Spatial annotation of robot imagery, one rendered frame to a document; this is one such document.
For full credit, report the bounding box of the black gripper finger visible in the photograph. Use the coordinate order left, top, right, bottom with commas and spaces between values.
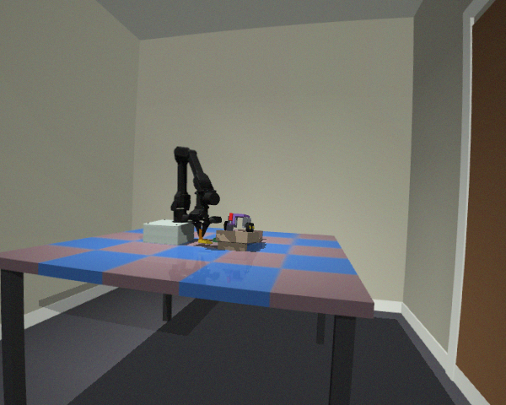
191, 221, 202, 237
202, 223, 211, 237

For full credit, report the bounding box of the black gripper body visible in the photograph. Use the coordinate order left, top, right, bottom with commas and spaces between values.
181, 204, 222, 224

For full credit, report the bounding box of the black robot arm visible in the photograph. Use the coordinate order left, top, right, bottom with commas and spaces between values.
171, 146, 220, 223

